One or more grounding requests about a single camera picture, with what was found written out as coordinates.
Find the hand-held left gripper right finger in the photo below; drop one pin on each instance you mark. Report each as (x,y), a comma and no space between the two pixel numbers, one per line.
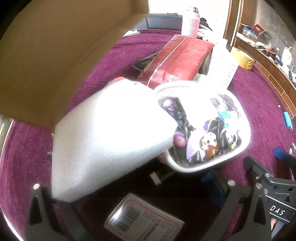
(212,185)

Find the red snack packet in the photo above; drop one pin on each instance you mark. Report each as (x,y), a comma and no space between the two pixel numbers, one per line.
(182,60)

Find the white foam block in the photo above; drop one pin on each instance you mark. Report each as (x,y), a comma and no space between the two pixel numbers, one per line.
(104,139)

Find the pink knit sleeve bottle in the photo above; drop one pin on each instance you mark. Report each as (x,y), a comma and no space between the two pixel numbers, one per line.
(190,24)

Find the white kettle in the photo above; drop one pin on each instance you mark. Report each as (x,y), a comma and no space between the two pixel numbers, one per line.
(287,55)

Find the blue pen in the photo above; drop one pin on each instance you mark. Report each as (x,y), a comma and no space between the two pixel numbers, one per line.
(288,121)

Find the white plug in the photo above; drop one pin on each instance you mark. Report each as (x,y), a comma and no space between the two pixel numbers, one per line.
(155,178)

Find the brown cardboard box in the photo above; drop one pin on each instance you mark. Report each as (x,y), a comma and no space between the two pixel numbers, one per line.
(57,58)

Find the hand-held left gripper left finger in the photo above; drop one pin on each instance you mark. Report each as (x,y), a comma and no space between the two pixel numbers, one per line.
(48,215)

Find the cartoon print tin box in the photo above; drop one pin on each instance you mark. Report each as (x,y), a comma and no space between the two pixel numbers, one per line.
(208,143)

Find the white gloves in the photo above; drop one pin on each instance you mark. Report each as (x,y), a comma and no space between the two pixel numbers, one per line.
(205,34)

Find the colourful cardboard box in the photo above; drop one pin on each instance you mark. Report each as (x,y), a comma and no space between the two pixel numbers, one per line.
(252,31)

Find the large green white medicine box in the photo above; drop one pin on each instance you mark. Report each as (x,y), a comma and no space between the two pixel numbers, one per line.
(225,67)

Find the wooden shelf unit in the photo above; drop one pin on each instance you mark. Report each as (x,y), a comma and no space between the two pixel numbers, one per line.
(266,62)

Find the black leather sofa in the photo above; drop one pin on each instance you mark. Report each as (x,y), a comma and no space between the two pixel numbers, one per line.
(161,22)

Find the small white medicine box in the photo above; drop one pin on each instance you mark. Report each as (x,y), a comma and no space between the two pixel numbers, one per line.
(143,220)

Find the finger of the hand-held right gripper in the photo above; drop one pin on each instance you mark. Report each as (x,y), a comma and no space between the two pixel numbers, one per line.
(256,170)
(283,155)

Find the yellow tape roll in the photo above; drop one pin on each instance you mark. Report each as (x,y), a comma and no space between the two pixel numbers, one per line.
(242,59)

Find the black packet red emblem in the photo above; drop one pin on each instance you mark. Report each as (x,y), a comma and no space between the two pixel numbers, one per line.
(144,62)

